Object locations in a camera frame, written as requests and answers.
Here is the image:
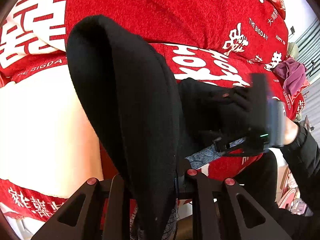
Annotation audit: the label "purple cloth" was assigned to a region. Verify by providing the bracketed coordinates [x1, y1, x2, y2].
[272, 57, 306, 96]

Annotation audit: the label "black pants patterned waistband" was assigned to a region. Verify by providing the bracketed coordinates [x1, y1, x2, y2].
[66, 15, 251, 239]

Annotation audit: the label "black sleeve right forearm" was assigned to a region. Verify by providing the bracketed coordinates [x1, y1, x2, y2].
[280, 124, 319, 212]

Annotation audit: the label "red sofa cover white characters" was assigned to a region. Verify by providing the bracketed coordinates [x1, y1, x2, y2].
[1, 0, 305, 222]

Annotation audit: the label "person's right hand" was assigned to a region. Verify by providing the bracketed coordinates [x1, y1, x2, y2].
[284, 117, 299, 145]

